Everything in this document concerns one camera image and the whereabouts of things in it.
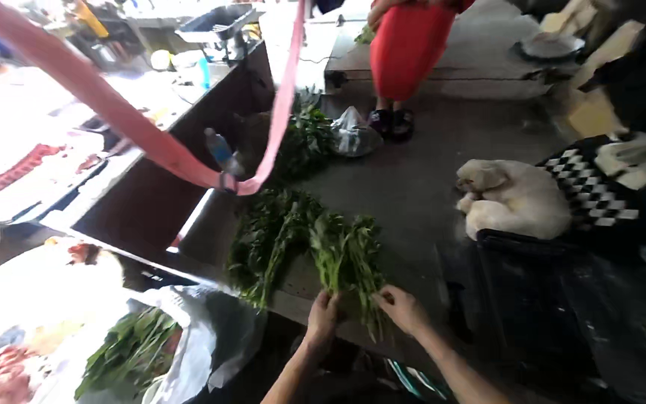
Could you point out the person's right hand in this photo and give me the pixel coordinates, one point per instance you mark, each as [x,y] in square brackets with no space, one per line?
[407,312]

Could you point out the person's left hand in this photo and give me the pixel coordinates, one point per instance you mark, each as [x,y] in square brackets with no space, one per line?
[321,320]

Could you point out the person's left fingers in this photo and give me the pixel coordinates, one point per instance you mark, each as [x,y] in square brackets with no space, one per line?
[321,299]

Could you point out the person's left thumb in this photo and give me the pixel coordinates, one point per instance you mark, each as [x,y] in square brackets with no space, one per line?
[335,300]

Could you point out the person's right fingers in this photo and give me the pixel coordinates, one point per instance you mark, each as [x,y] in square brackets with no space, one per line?
[387,296]

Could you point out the thin long-stemmed green bunch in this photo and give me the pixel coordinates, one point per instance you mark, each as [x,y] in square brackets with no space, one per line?
[363,263]

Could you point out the light green leafy stalk bunch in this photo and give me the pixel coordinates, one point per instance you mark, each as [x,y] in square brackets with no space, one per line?
[329,247]

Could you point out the person's right forearm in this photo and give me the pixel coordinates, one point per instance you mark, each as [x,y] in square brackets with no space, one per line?
[457,371]

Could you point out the person's left forearm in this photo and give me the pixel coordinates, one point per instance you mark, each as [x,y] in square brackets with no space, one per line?
[298,369]

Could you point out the person's legs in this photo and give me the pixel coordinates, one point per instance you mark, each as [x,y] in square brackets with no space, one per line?
[356,373]

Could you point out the pile of dark leafy greens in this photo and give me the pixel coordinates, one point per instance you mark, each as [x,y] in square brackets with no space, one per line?
[270,235]

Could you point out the white plastic bag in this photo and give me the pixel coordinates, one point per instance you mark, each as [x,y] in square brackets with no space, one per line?
[197,331]

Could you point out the black plastic crate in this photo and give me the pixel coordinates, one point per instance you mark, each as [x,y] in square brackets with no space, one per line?
[530,292]

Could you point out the heap of bushy green herbs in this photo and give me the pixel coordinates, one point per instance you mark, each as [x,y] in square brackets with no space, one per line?
[307,139]

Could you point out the tied clear plastic bag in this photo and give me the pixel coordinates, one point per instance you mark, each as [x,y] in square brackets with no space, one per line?
[352,136]

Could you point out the white curled-up dog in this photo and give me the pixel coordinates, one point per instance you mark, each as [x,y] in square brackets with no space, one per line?
[527,196]

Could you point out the clear bottle with blue label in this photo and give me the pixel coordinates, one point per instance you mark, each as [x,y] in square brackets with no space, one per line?
[220,150]

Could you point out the broad-leaved green vegetables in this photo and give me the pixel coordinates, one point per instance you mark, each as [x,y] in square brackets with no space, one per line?
[132,348]

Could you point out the dark wooden market stall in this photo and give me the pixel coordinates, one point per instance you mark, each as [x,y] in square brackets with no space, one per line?
[143,207]

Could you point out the black and white checkered cloth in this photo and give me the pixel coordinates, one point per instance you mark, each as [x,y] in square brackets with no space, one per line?
[584,188]

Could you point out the tray with meat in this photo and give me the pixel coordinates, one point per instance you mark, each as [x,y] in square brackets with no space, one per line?
[56,185]

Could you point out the weighing scale with dark tray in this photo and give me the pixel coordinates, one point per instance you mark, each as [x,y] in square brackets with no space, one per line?
[219,25]

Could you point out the round metal plate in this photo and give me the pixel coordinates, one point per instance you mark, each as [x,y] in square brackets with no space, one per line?
[553,46]

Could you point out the pile of minced red meat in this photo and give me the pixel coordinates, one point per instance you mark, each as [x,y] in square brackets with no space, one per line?
[3,373]

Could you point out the slab of red ribs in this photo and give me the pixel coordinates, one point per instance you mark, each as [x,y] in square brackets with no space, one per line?
[17,170]

